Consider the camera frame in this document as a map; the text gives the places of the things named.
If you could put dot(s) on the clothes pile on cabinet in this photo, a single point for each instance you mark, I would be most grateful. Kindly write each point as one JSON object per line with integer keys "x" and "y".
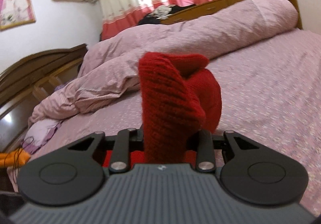
{"x": 161, "y": 13}

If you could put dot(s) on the wooden headboard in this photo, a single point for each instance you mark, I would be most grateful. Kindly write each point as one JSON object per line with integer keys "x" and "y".
{"x": 27, "y": 82}

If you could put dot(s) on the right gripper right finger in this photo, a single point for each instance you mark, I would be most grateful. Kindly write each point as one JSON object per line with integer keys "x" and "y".
{"x": 200, "y": 152}

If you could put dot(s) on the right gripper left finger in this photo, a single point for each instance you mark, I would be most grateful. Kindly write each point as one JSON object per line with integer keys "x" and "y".
{"x": 127, "y": 141}

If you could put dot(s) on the framed wedding photo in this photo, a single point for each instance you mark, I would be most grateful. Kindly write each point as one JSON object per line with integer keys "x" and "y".
{"x": 15, "y": 13}

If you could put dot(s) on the orange and white plush toy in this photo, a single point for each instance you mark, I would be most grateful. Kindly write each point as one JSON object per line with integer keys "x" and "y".
{"x": 16, "y": 158}

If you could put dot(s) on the pink floral bed sheet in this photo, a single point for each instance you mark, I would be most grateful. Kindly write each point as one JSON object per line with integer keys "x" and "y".
{"x": 270, "y": 90}

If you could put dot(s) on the red knit cardigan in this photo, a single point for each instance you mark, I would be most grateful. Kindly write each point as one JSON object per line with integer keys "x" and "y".
{"x": 179, "y": 98}

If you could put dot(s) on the lilac small cloth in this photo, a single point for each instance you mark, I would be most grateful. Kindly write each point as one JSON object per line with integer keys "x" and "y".
{"x": 39, "y": 134}

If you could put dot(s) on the pink crumpled duvet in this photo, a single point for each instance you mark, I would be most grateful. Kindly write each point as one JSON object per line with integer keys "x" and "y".
{"x": 110, "y": 68}

